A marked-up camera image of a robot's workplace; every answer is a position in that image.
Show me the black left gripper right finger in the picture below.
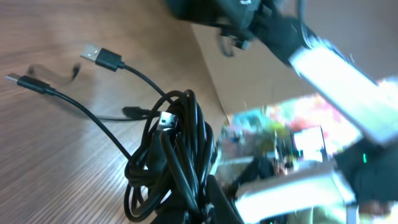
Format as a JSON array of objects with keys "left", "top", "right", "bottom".
[{"left": 206, "top": 175, "right": 243, "bottom": 224}]

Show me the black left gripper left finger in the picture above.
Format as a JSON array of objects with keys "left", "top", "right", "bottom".
[{"left": 152, "top": 193, "right": 190, "bottom": 224}]

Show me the black cable bundle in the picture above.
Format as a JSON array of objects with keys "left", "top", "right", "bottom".
[{"left": 5, "top": 43, "right": 218, "bottom": 223}]

